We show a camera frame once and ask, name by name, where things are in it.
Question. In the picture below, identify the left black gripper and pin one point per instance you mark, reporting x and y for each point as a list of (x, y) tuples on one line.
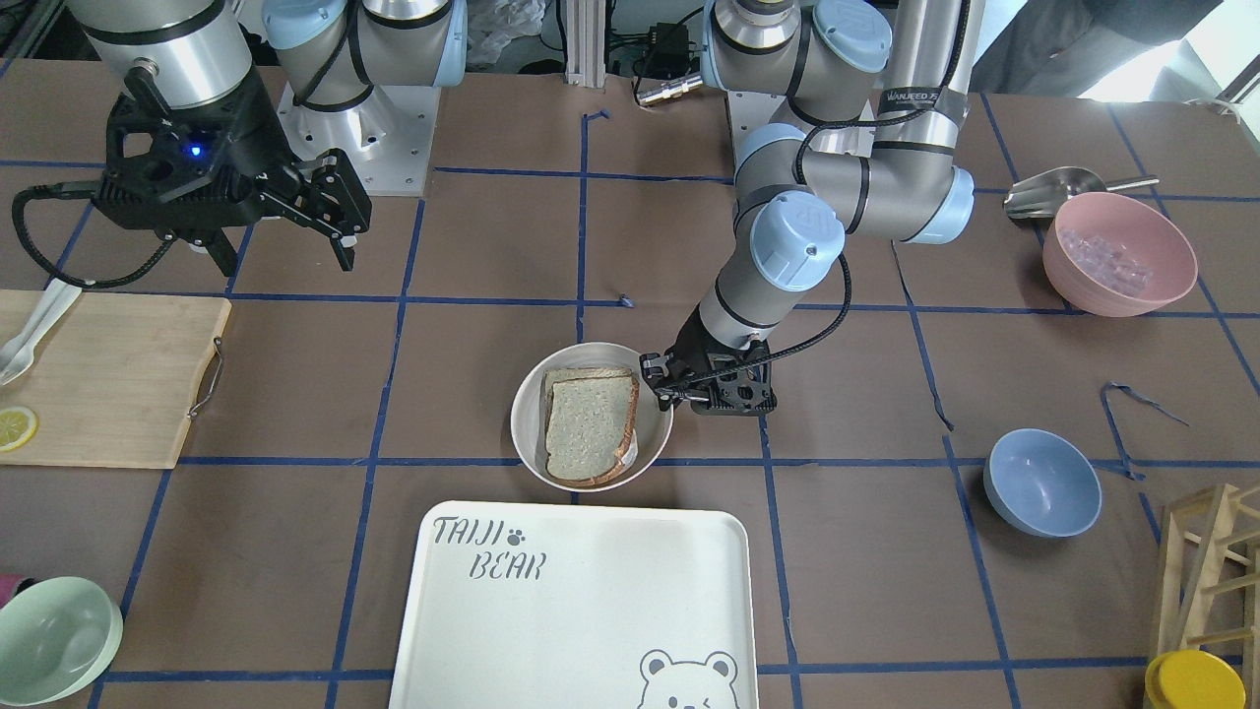
[(693, 344)]

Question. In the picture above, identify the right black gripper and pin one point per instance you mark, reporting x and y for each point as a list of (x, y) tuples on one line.
[(258, 131)]

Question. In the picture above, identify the bread slice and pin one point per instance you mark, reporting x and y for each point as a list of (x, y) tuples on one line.
[(603, 395), (586, 454)]

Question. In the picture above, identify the white round plate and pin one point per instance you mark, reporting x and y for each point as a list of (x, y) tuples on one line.
[(529, 411)]

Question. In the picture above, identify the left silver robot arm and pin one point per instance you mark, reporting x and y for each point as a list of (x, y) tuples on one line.
[(864, 146)]

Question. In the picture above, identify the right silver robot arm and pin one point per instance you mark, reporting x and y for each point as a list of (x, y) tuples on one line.
[(334, 53)]

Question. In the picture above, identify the fried egg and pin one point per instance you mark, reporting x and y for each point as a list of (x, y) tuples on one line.
[(627, 457)]

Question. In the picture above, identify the wooden cutting board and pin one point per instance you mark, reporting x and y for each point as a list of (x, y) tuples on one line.
[(113, 382)]

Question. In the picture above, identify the white rectangular tray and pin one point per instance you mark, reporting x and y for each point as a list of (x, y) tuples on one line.
[(518, 605)]

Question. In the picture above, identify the white plastic knife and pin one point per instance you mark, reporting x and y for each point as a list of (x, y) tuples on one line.
[(18, 355)]

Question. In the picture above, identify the half lemon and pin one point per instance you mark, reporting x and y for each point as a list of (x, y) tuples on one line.
[(19, 426)]

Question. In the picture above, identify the blue bowl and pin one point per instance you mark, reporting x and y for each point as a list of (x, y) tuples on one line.
[(1042, 485)]

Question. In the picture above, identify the metal scoop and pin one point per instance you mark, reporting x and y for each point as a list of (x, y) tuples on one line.
[(1040, 196)]

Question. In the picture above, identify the pink cloth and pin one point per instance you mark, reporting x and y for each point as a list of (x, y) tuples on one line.
[(13, 584)]

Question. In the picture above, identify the pink bowl with ice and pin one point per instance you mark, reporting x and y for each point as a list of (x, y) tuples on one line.
[(1113, 256)]

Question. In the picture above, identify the green bowl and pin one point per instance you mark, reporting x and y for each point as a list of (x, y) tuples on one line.
[(56, 638)]

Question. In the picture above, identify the person in dark shirt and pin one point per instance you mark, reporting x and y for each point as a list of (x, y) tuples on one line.
[(1063, 48)]

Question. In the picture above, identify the wooden mug rack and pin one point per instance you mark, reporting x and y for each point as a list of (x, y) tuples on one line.
[(1208, 550)]

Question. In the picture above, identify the yellow mug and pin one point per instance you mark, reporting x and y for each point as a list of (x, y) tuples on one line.
[(1191, 678)]

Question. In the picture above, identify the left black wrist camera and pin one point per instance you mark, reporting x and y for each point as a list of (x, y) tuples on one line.
[(747, 392)]

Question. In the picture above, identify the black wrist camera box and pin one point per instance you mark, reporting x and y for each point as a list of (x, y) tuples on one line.
[(170, 177)]

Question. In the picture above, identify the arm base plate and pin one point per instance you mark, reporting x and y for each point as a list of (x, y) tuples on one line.
[(746, 112), (388, 138)]

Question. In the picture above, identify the aluminium frame post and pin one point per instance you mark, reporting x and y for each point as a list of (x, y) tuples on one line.
[(585, 30)]

